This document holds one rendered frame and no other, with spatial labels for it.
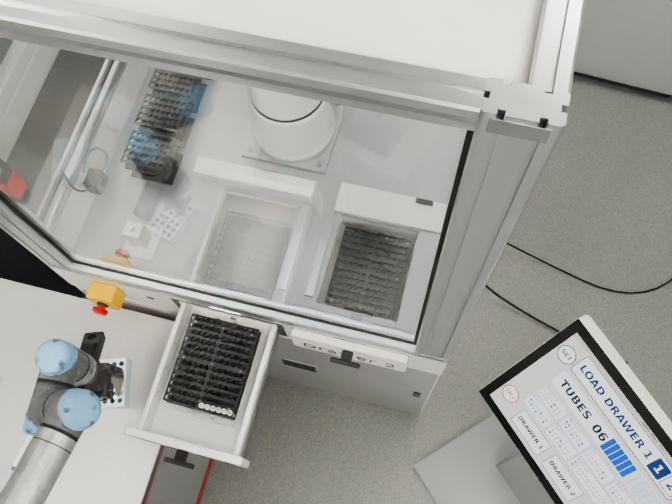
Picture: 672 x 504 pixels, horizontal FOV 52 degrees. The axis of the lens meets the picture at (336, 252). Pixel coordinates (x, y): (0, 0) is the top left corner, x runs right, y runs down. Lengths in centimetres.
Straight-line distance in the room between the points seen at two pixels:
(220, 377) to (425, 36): 115
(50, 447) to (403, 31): 98
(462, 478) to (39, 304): 148
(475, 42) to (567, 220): 218
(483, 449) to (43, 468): 160
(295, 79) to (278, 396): 200
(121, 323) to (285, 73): 136
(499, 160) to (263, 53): 27
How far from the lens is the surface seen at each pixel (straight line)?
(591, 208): 296
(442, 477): 255
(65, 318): 205
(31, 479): 139
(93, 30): 79
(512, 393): 160
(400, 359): 168
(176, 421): 180
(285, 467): 259
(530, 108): 70
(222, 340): 178
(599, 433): 153
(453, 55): 75
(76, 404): 139
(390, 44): 75
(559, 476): 162
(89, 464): 194
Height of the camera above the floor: 256
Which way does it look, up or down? 69 degrees down
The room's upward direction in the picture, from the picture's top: 7 degrees counter-clockwise
